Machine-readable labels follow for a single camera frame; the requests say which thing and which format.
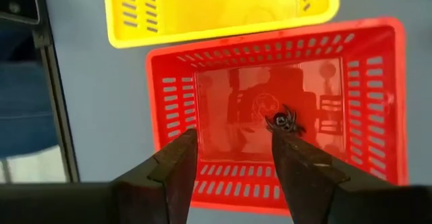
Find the small black metal object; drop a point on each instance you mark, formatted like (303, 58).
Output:
(281, 120)

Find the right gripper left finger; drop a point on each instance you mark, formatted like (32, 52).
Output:
(168, 183)

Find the black metal bracket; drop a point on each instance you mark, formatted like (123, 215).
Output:
(17, 1)

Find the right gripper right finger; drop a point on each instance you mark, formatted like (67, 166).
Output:
(310, 190)

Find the yellow plastic basket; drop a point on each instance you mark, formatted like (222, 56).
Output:
(219, 8)

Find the black table frame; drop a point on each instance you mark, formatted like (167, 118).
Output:
(53, 82)

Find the red plastic basket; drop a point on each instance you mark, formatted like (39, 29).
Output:
(219, 99)

